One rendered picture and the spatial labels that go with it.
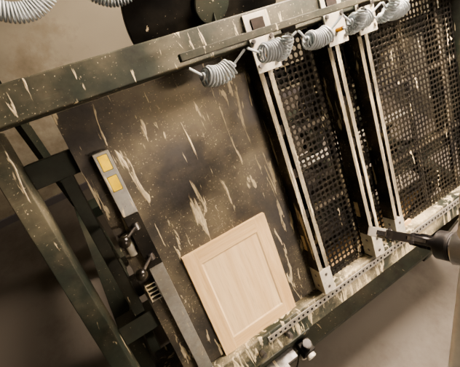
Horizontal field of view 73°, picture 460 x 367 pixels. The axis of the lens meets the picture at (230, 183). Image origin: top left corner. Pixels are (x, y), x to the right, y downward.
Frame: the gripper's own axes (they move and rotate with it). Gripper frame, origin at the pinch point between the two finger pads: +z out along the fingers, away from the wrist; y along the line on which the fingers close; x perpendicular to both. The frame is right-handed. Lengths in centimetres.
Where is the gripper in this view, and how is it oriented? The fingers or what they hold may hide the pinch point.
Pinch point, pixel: (379, 232)
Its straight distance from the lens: 106.6
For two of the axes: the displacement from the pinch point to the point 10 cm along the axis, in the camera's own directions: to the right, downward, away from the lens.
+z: -5.1, -0.4, 8.6
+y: 8.4, 2.2, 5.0
